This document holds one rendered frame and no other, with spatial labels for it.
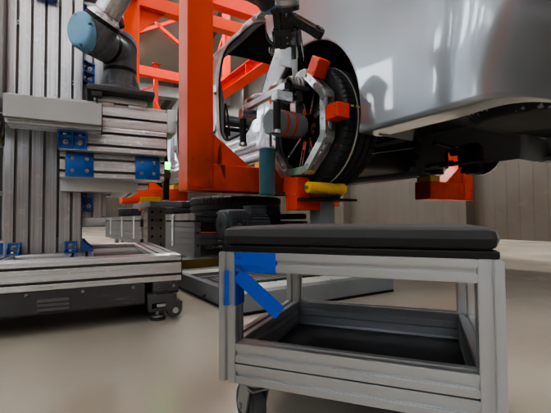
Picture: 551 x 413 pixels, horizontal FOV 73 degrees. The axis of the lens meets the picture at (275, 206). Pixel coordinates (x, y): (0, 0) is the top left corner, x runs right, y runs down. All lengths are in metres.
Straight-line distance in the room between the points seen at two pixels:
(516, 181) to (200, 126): 5.51
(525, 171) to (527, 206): 0.52
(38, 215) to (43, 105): 0.46
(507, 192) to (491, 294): 6.42
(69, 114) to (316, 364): 1.08
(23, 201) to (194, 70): 1.20
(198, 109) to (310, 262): 1.81
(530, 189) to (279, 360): 6.33
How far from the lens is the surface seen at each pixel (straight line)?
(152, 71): 8.32
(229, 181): 2.28
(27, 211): 1.65
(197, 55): 2.38
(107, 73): 1.57
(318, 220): 2.04
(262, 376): 0.63
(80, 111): 1.37
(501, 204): 7.00
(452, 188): 3.86
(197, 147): 2.23
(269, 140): 2.22
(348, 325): 0.90
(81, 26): 1.49
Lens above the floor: 0.35
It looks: 2 degrees up
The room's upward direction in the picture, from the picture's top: straight up
